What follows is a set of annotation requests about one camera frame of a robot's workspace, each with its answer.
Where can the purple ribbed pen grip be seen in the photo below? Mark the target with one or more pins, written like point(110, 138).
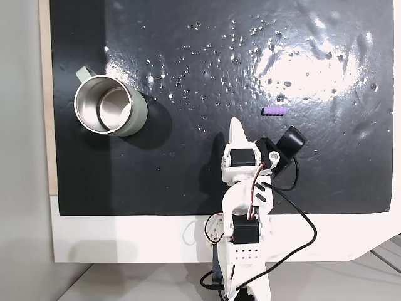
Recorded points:
point(274, 111)

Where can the black glossy mat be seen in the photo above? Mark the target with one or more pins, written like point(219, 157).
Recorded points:
point(156, 172)

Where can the black table clamp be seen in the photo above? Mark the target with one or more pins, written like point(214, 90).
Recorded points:
point(216, 263)

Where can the green mug steel inside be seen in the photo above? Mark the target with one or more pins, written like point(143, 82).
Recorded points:
point(125, 106)

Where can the beige backing sheet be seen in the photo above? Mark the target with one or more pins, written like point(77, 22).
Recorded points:
point(45, 94)

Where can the black camera with mount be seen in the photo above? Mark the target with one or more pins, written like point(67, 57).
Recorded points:
point(289, 141)

